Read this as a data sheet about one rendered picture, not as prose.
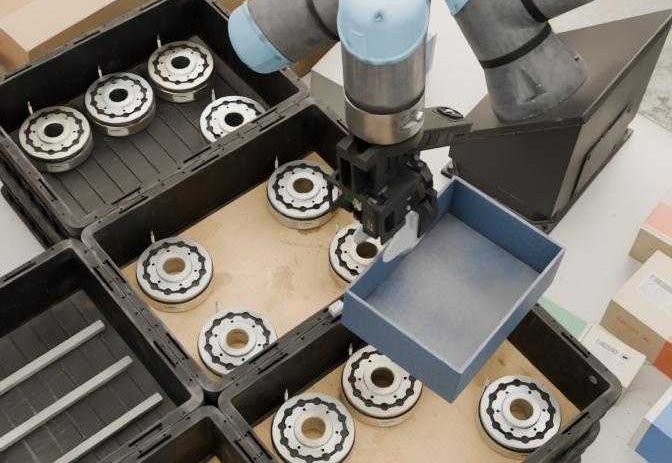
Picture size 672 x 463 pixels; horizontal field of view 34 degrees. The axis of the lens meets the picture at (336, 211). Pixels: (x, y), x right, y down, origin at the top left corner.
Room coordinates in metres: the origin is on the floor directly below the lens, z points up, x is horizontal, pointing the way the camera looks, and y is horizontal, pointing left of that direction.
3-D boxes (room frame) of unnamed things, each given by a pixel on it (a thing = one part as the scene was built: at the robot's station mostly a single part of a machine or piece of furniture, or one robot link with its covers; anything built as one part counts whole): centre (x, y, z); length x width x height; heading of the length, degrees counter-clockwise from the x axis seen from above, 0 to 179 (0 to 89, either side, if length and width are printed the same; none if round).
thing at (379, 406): (0.64, -0.07, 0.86); 0.10 x 0.10 x 0.01
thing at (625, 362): (0.79, -0.33, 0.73); 0.24 x 0.06 x 0.06; 57
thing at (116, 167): (1.03, 0.29, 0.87); 0.40 x 0.30 x 0.11; 133
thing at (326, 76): (1.29, -0.05, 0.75); 0.20 x 0.12 x 0.09; 148
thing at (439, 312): (0.63, -0.13, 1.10); 0.20 x 0.15 x 0.07; 144
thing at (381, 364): (0.64, -0.07, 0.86); 0.05 x 0.05 x 0.01
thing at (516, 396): (0.61, -0.25, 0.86); 0.05 x 0.05 x 0.01
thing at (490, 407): (0.61, -0.25, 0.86); 0.10 x 0.10 x 0.01
